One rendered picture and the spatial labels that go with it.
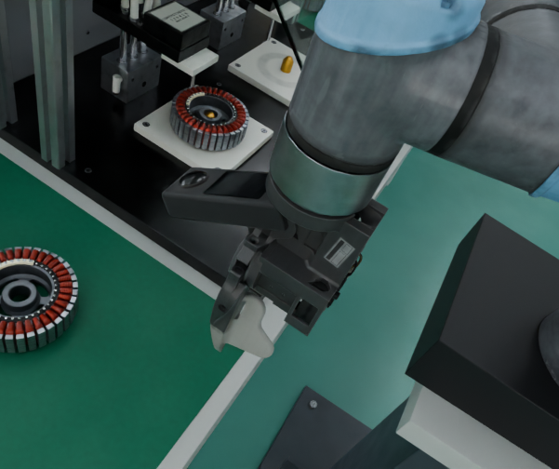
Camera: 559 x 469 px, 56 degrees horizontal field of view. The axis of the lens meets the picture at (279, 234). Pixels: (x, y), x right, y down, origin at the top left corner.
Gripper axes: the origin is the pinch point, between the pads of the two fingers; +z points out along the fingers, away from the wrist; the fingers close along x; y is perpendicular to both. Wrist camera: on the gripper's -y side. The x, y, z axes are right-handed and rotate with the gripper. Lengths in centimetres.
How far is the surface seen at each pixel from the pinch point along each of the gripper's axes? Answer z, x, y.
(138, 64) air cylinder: 1.9, 26.9, -34.6
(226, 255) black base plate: 7.3, 11.0, -6.7
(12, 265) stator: 6.0, -6.6, -22.6
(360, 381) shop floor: 84, 59, 25
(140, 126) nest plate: 6.1, 20.8, -28.5
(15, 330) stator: 6.0, -11.7, -16.6
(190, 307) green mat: 9.3, 3.2, -6.2
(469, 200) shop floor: 84, 163, 31
